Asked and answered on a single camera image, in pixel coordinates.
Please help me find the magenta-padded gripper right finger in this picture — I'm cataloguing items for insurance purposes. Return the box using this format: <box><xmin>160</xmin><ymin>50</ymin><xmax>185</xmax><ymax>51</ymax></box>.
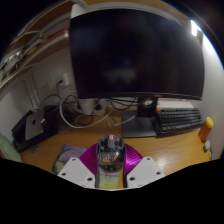
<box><xmin>123</xmin><ymin>143</ymin><xmax>165</xmax><ymax>188</ymax></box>

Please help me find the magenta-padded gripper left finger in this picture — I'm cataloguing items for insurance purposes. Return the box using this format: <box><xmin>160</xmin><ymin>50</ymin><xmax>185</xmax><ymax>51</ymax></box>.
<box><xmin>57</xmin><ymin>143</ymin><xmax>99</xmax><ymax>189</ymax></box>

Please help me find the transparent computer mouse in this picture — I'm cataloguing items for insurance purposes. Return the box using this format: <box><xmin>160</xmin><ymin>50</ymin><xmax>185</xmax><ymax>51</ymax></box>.
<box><xmin>95</xmin><ymin>133</ymin><xmax>127</xmax><ymax>175</ymax></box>

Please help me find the floral print mouse pad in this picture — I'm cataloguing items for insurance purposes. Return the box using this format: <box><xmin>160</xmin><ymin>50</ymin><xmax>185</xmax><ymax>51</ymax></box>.
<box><xmin>51</xmin><ymin>143</ymin><xmax>123</xmax><ymax>190</ymax></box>

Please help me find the black desk stand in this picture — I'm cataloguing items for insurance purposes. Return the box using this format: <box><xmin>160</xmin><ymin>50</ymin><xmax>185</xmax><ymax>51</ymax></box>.
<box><xmin>11</xmin><ymin>105</ymin><xmax>61</xmax><ymax>154</ymax></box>

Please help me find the dark mechanical keyboard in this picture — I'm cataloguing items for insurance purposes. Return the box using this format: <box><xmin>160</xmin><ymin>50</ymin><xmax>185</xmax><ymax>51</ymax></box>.
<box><xmin>153</xmin><ymin>107</ymin><xmax>204</xmax><ymax>135</ymax></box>

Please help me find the silver mini computer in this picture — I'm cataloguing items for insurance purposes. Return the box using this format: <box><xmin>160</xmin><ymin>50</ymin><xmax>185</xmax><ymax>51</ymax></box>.
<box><xmin>24</xmin><ymin>109</ymin><xmax>46</xmax><ymax>141</ymax></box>

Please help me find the white power strip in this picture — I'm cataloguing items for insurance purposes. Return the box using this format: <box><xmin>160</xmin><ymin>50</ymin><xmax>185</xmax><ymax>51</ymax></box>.
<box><xmin>78</xmin><ymin>98</ymin><xmax>104</xmax><ymax>116</ymax></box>

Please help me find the orange jar with yellow lid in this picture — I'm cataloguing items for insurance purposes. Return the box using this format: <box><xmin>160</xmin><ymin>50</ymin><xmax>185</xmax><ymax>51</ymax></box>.
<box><xmin>198</xmin><ymin>116</ymin><xmax>215</xmax><ymax>144</ymax></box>

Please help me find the black computer monitor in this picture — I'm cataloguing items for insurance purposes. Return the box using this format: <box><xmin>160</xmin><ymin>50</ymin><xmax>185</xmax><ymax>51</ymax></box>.
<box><xmin>69</xmin><ymin>8</ymin><xmax>205</xmax><ymax>138</ymax></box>

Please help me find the white light bar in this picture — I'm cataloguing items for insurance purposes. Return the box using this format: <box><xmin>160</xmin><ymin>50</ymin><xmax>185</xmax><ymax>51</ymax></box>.
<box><xmin>190</xmin><ymin>19</ymin><xmax>198</xmax><ymax>37</ymax></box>

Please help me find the white cable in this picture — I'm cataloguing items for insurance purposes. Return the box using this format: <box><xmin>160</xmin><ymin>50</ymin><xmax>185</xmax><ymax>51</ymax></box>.
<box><xmin>59</xmin><ymin>96</ymin><xmax>116</xmax><ymax>130</ymax></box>

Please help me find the white wall socket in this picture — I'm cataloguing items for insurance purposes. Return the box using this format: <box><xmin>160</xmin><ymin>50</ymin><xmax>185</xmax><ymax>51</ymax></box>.
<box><xmin>54</xmin><ymin>72</ymin><xmax>70</xmax><ymax>88</ymax></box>

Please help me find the wooden wall shelf unit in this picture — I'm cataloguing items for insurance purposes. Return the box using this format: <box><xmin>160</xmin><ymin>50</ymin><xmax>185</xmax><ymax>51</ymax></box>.
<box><xmin>0</xmin><ymin>0</ymin><xmax>88</xmax><ymax>91</ymax></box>

